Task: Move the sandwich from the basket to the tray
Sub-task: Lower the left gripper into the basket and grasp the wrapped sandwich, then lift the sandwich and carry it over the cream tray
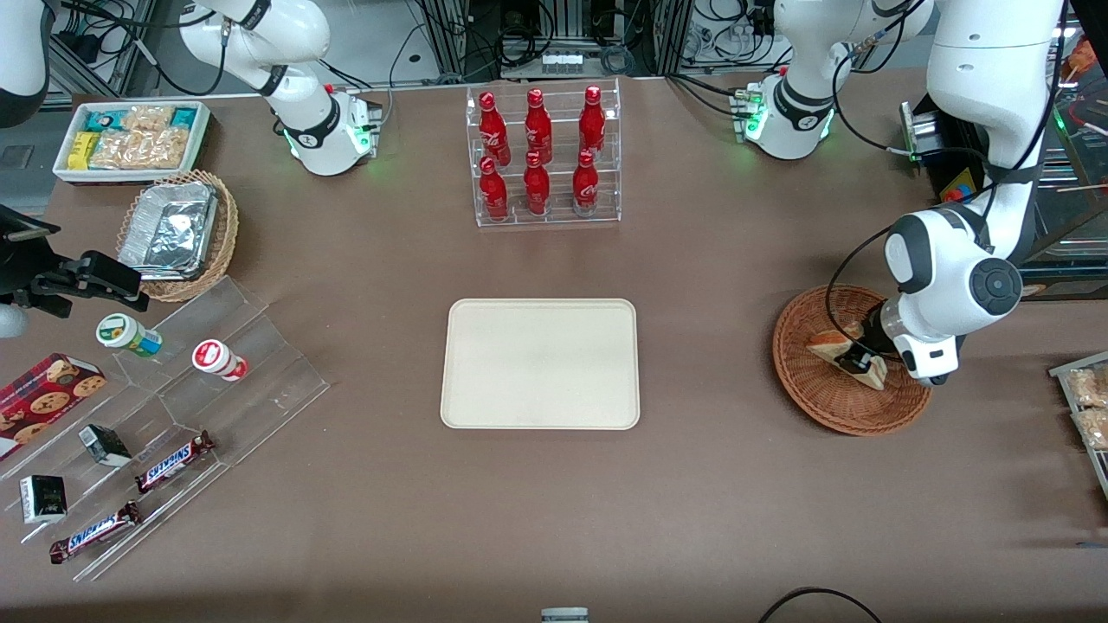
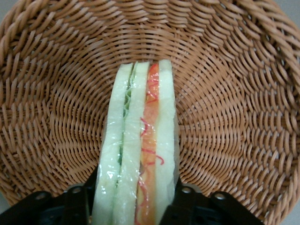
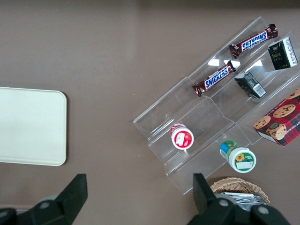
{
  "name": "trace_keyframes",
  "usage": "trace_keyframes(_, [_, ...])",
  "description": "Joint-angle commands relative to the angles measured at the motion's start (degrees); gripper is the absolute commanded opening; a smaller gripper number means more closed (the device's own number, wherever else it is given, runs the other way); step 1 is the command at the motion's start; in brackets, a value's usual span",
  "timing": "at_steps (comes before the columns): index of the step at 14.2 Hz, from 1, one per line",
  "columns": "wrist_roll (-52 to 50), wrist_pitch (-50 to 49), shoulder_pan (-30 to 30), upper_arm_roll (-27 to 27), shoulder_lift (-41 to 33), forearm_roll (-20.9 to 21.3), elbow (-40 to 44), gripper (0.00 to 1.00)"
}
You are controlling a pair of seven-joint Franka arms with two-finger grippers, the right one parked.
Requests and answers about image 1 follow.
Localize brown wicker basket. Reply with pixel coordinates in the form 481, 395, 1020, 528
772, 285, 935, 437

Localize black loose cable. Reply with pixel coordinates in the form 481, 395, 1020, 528
759, 587, 884, 623

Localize red cola bottle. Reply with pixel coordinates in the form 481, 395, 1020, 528
479, 156, 510, 222
478, 91, 512, 167
578, 85, 607, 157
572, 149, 600, 215
524, 87, 555, 165
523, 151, 552, 217

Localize light wicker basket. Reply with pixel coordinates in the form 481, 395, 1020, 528
116, 170, 240, 303

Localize green lid yogurt cup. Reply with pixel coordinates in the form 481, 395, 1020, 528
95, 313, 164, 359

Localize clear cracker bag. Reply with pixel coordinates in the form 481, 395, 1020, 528
89, 128, 190, 170
121, 105, 174, 132

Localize grey metal tray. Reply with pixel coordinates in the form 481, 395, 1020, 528
1049, 350, 1108, 503

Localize red plaid cookie box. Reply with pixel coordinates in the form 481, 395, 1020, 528
0, 352, 108, 461

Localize black electronics box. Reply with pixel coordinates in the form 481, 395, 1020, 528
900, 91, 996, 204

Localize small black drink carton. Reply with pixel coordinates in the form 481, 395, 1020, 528
78, 423, 133, 469
19, 474, 68, 525

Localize cream plastic tray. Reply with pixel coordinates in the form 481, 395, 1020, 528
441, 299, 641, 431

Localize aluminium frame rack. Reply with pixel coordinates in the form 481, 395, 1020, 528
424, 0, 693, 77

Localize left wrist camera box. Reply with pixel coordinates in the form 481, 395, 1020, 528
894, 333, 962, 387

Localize glass display case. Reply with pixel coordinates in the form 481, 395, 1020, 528
1021, 0, 1108, 300

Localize clear acrylic stepped stand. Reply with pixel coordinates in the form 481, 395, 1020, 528
0, 275, 331, 582

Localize Snickers chocolate bar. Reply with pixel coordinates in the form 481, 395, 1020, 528
48, 501, 143, 565
134, 430, 216, 495

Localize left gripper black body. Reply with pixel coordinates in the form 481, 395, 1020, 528
868, 299, 906, 356

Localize silver foil packs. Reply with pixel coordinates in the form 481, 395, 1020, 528
119, 181, 219, 281

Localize white snack bin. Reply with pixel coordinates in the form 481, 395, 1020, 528
54, 101, 212, 185

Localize red lid yogurt cup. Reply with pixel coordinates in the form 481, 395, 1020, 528
191, 339, 250, 383

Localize triangular sandwich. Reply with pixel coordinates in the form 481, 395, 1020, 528
805, 320, 889, 392

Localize clear fried snack bag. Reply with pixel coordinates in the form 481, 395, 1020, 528
1066, 367, 1108, 408
1072, 407, 1108, 451

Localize clear acrylic bottle rack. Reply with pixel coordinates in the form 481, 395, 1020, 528
466, 78, 622, 228

